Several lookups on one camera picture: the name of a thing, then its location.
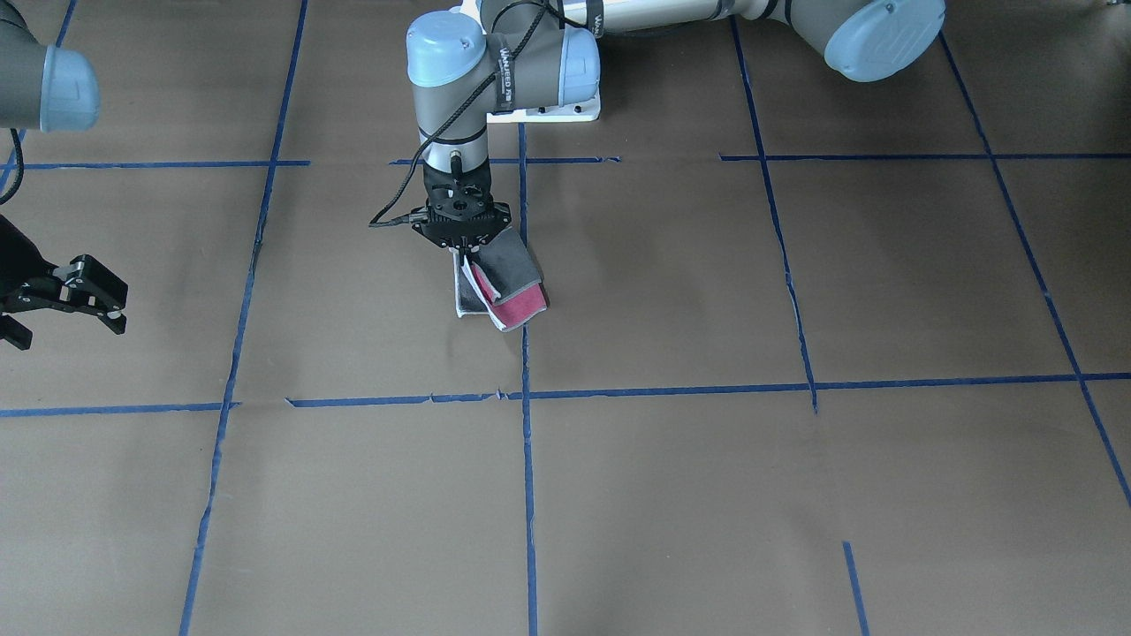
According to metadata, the pink towel with white trim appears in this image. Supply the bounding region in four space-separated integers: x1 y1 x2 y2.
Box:
452 227 549 330

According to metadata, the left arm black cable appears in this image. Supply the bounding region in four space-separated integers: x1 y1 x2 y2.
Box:
368 0 566 230

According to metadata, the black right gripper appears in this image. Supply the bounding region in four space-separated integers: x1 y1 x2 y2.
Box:
1 216 128 335

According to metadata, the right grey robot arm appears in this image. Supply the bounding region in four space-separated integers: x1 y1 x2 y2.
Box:
1 1 129 351

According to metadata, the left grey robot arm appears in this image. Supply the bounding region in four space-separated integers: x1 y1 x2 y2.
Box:
1 1 946 351

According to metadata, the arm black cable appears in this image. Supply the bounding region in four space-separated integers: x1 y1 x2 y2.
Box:
0 128 25 208
368 0 566 230

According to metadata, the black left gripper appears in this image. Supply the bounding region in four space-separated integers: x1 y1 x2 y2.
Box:
409 164 512 282

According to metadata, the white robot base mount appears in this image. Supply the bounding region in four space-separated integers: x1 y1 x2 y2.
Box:
451 0 603 124

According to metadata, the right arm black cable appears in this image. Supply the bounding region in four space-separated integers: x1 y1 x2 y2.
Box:
0 128 25 208

